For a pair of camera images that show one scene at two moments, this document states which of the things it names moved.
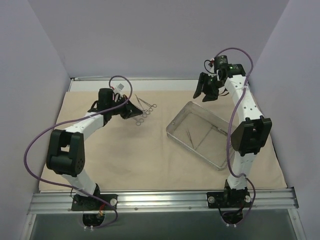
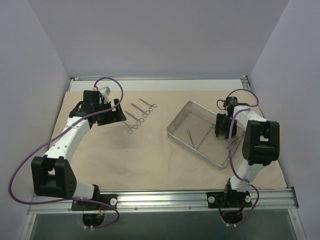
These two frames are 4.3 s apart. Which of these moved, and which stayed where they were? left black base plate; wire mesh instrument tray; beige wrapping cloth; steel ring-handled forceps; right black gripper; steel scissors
Moved: steel scissors; right black gripper
Stayed: beige wrapping cloth; steel ring-handled forceps; wire mesh instrument tray; left black base plate
